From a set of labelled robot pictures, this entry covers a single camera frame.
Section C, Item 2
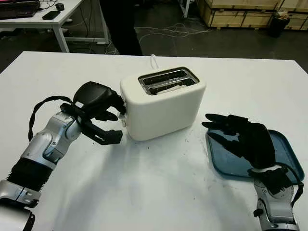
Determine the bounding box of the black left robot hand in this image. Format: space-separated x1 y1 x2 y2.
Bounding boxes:
72 81 127 122

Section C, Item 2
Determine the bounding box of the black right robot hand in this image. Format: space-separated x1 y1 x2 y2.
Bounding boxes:
201 113 276 169

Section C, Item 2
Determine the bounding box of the blue plastic tray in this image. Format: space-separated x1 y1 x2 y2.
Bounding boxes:
205 129 305 179

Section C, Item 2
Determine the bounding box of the white two-slot toaster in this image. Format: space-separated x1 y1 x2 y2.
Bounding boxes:
120 66 207 141

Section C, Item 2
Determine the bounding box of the standing person in dark trousers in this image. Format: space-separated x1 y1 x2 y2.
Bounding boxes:
100 0 144 56

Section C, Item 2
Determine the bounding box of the white office desk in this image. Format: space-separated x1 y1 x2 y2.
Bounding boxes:
0 0 110 53

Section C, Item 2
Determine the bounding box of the black smartphone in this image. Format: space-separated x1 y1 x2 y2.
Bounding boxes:
42 11 61 20

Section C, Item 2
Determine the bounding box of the black laptop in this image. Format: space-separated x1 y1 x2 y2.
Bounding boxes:
0 0 40 20

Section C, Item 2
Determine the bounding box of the black waste bin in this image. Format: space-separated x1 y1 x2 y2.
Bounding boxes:
268 12 291 39

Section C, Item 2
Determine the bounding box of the wooden shipping crate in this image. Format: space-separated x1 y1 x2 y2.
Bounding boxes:
197 0 308 31

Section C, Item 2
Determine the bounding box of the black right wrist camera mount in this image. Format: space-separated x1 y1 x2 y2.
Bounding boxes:
247 166 293 195

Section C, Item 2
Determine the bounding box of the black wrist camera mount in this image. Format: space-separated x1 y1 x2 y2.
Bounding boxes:
247 166 293 195
60 103 123 146

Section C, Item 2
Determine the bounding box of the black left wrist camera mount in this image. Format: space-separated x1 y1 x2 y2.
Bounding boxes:
60 103 123 146

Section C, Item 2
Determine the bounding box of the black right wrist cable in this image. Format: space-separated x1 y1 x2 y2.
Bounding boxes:
274 163 304 212

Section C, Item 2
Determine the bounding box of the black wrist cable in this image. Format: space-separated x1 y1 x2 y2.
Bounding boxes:
274 163 304 212
28 95 77 142

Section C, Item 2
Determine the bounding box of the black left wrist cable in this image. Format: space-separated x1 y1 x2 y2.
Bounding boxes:
28 95 77 142

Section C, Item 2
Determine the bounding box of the white toaster power cord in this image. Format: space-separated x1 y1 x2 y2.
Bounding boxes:
150 54 160 70

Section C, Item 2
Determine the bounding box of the white cable on floor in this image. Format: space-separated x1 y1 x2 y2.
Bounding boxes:
104 23 212 55

